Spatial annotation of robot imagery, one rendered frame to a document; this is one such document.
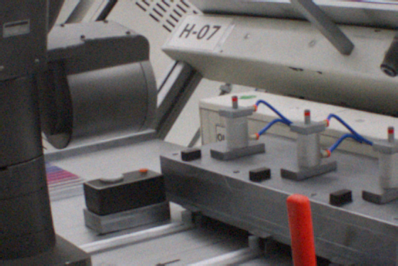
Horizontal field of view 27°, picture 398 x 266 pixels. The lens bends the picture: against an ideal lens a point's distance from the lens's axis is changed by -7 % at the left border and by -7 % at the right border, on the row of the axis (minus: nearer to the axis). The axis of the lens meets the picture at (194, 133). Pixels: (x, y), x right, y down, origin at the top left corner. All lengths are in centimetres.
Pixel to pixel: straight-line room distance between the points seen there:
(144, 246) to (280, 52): 37
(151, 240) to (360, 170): 21
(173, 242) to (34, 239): 33
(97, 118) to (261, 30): 65
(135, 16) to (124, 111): 159
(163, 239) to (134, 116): 32
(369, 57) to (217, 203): 26
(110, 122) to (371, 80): 49
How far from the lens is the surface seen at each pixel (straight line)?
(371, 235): 66
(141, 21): 210
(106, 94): 50
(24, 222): 49
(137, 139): 123
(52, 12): 46
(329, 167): 79
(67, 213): 93
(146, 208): 87
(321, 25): 96
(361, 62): 97
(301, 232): 56
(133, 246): 81
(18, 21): 45
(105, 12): 81
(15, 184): 49
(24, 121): 48
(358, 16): 100
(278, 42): 110
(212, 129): 105
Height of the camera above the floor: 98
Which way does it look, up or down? 11 degrees up
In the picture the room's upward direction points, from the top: 31 degrees clockwise
